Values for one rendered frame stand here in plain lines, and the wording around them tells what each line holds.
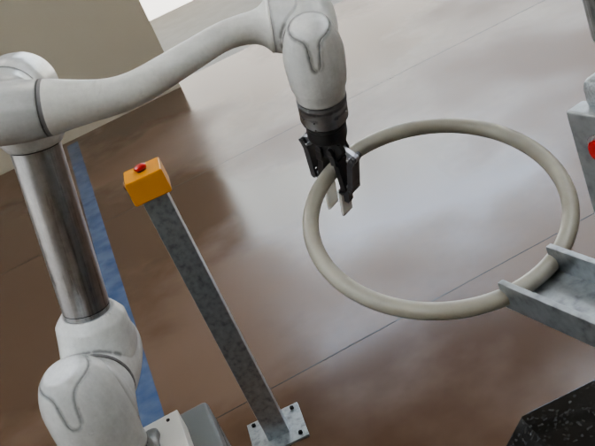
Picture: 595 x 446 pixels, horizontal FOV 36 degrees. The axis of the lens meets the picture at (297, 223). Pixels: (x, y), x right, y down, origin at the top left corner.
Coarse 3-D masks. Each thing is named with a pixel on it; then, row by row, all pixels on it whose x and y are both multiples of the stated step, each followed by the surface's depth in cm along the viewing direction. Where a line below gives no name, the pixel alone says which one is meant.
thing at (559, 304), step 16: (560, 256) 148; (576, 256) 144; (560, 272) 150; (576, 272) 146; (592, 272) 142; (512, 288) 144; (544, 288) 148; (560, 288) 146; (576, 288) 144; (592, 288) 143; (512, 304) 146; (528, 304) 142; (544, 304) 138; (560, 304) 136; (576, 304) 141; (592, 304) 140; (544, 320) 140; (560, 320) 136; (576, 320) 132; (592, 320) 130; (576, 336) 135; (592, 336) 131
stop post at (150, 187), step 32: (160, 160) 279; (128, 192) 269; (160, 192) 271; (160, 224) 276; (192, 256) 283; (192, 288) 287; (224, 320) 294; (224, 352) 298; (256, 384) 305; (256, 416) 310; (288, 416) 323
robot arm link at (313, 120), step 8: (344, 96) 161; (336, 104) 159; (344, 104) 161; (304, 112) 161; (312, 112) 159; (320, 112) 159; (328, 112) 159; (336, 112) 160; (344, 112) 163; (304, 120) 163; (312, 120) 161; (320, 120) 160; (328, 120) 161; (336, 120) 161; (344, 120) 164; (312, 128) 163; (320, 128) 162; (328, 128) 162
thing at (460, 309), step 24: (432, 120) 178; (456, 120) 177; (480, 120) 176; (360, 144) 177; (384, 144) 179; (528, 144) 169; (552, 168) 164; (312, 192) 170; (312, 216) 165; (576, 216) 155; (312, 240) 161; (552, 264) 149; (336, 288) 155; (360, 288) 152; (528, 288) 147; (384, 312) 150; (408, 312) 148; (432, 312) 146; (456, 312) 146; (480, 312) 146
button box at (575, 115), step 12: (576, 108) 98; (588, 108) 97; (576, 120) 97; (588, 120) 96; (576, 132) 98; (588, 132) 97; (576, 144) 99; (588, 156) 99; (588, 168) 100; (588, 180) 101
